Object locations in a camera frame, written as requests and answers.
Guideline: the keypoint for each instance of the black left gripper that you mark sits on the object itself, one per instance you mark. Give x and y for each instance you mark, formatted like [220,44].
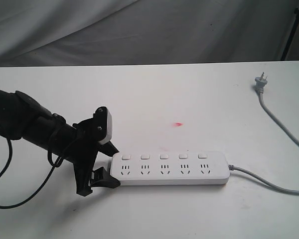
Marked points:
[84,152]

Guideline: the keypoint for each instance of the white five-outlet power strip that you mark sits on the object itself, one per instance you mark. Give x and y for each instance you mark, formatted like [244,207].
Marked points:
[152,168]

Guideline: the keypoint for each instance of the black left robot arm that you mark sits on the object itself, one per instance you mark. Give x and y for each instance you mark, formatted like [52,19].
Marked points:
[23,117]

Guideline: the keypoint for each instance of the grey backdrop cloth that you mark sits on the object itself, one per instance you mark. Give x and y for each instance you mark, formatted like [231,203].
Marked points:
[138,32]

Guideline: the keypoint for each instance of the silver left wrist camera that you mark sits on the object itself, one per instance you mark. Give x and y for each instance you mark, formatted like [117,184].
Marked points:
[102,125]

